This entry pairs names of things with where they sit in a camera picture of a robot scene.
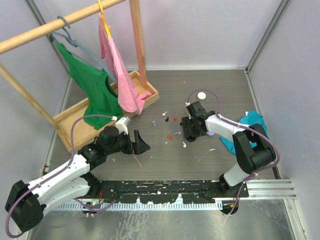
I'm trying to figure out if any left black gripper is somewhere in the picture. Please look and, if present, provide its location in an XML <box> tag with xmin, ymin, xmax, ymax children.
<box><xmin>105</xmin><ymin>129</ymin><xmax>150</xmax><ymax>155</ymax></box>

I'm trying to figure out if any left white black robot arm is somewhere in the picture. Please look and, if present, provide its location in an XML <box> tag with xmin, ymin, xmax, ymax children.
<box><xmin>4</xmin><ymin>126</ymin><xmax>151</xmax><ymax>238</ymax></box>

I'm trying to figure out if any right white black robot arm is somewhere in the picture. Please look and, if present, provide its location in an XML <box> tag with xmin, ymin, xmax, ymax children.
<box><xmin>180</xmin><ymin>101</ymin><xmax>277</xmax><ymax>197</ymax></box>

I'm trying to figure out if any white round charging case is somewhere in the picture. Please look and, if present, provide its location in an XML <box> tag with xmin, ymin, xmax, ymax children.
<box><xmin>197</xmin><ymin>91</ymin><xmax>207</xmax><ymax>101</ymax></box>

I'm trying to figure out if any pink cloth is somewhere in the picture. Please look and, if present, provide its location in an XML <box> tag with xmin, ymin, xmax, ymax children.
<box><xmin>98</xmin><ymin>15</ymin><xmax>152</xmax><ymax>115</ymax></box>

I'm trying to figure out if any green shirt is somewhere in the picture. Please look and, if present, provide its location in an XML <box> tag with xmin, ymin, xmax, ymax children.
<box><xmin>56</xmin><ymin>43</ymin><xmax>124</xmax><ymax>130</ymax></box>

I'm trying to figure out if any teal cloth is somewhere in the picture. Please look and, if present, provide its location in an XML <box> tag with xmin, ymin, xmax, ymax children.
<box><xmin>219</xmin><ymin>110</ymin><xmax>268</xmax><ymax>155</ymax></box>

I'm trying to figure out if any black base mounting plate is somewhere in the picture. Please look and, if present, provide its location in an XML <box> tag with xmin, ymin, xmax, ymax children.
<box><xmin>92</xmin><ymin>180</ymin><xmax>249</xmax><ymax>204</ymax></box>

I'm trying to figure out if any blue-grey hanger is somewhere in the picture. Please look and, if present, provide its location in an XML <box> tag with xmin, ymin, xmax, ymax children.
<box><xmin>48</xmin><ymin>27</ymin><xmax>118</xmax><ymax>84</ymax></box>

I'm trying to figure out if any yellow hanger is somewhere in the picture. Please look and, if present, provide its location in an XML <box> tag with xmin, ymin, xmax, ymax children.
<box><xmin>97</xmin><ymin>0</ymin><xmax>112</xmax><ymax>38</ymax></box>

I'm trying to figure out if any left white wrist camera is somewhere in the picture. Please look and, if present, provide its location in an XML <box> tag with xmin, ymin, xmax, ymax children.
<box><xmin>115</xmin><ymin>117</ymin><xmax>131</xmax><ymax>135</ymax></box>

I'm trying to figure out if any white slotted cable duct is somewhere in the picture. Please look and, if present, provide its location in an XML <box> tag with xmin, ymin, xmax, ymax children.
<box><xmin>54</xmin><ymin>197</ymin><xmax>223</xmax><ymax>211</ymax></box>

